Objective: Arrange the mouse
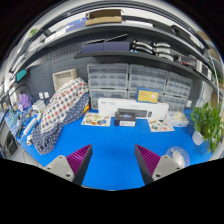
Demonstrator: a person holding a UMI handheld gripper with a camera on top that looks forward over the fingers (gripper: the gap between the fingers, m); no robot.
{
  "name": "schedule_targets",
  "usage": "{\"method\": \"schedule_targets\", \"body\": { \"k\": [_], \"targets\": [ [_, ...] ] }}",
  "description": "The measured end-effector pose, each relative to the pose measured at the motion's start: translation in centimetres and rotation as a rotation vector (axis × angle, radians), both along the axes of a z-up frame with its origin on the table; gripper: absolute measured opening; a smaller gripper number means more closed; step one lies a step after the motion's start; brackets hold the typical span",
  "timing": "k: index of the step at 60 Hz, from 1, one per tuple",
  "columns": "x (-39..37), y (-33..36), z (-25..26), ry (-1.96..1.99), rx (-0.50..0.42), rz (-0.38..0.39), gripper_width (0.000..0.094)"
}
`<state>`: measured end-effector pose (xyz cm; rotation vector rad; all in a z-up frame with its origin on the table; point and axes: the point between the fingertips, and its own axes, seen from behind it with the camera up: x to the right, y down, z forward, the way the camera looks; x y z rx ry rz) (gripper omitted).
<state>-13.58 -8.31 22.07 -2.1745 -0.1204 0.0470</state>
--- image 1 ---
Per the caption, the round blue printed mouse pad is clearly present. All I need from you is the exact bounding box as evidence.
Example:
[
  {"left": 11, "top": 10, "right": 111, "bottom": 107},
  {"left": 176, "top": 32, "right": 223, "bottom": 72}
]
[{"left": 164, "top": 145, "right": 191, "bottom": 168}]

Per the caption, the small black box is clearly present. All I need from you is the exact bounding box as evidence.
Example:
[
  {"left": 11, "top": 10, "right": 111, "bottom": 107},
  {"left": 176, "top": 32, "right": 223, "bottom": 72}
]
[{"left": 113, "top": 111, "right": 137, "bottom": 128}]

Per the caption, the navy polka dot cloth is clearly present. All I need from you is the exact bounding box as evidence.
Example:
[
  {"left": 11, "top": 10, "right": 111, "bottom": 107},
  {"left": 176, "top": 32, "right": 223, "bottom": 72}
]
[{"left": 31, "top": 91, "right": 91, "bottom": 155}]

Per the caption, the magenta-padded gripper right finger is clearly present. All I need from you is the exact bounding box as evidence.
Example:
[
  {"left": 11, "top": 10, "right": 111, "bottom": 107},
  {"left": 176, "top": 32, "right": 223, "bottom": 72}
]
[{"left": 134, "top": 144, "right": 184, "bottom": 185}]

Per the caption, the green potted plant white pot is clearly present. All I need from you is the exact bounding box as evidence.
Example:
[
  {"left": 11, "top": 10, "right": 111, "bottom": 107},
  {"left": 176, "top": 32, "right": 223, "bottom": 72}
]
[{"left": 190, "top": 101, "right": 224, "bottom": 154}]

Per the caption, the colourful sticker sheet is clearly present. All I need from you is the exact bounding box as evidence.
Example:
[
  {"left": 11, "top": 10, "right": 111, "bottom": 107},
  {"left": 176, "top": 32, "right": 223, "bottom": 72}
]
[
  {"left": 80, "top": 112, "right": 112, "bottom": 127},
  {"left": 148, "top": 119, "right": 175, "bottom": 133}
]

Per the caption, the white woven basket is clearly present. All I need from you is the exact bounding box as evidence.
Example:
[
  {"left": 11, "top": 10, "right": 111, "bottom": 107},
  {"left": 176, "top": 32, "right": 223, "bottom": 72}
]
[{"left": 52, "top": 68, "right": 78, "bottom": 93}]

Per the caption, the teal box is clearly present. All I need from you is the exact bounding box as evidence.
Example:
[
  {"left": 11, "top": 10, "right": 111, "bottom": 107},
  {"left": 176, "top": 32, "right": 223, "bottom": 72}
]
[{"left": 15, "top": 68, "right": 28, "bottom": 82}]

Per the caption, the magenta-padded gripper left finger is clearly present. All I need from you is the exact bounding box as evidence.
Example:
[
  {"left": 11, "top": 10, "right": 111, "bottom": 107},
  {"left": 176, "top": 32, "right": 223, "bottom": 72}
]
[{"left": 43, "top": 144, "right": 93, "bottom": 186}]

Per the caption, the yellow and blue box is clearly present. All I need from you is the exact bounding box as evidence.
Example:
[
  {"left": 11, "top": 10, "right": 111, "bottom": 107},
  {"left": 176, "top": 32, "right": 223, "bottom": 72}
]
[{"left": 136, "top": 87, "right": 160, "bottom": 104}]

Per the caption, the red blue checkered cloth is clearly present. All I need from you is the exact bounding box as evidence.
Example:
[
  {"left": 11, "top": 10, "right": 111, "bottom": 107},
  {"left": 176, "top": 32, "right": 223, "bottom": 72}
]
[{"left": 40, "top": 77, "right": 89, "bottom": 134}]

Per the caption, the small purple object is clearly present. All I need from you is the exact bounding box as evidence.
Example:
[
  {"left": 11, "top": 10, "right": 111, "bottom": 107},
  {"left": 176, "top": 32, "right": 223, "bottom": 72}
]
[{"left": 18, "top": 93, "right": 32, "bottom": 111}]

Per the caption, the long white keyboard box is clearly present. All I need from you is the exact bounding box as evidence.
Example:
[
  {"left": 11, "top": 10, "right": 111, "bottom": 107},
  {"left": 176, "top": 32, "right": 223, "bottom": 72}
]
[{"left": 97, "top": 97, "right": 170, "bottom": 121}]

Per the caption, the white blue glove box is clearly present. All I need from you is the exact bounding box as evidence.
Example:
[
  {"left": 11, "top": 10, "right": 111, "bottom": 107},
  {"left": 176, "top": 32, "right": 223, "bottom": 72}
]
[{"left": 165, "top": 110, "right": 190, "bottom": 128}]

